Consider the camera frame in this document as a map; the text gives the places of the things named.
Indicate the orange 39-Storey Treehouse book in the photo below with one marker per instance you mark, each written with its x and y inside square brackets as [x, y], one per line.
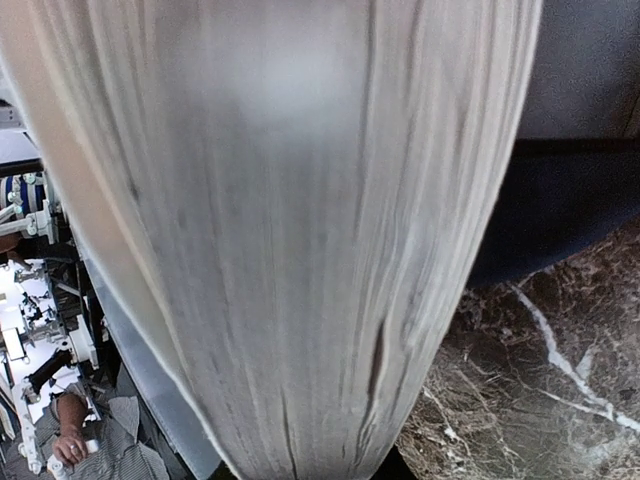
[287, 197]

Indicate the navy blue student backpack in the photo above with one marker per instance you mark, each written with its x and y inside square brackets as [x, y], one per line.
[558, 197]

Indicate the person in striped shirt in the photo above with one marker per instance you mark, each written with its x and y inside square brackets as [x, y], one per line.
[109, 448]

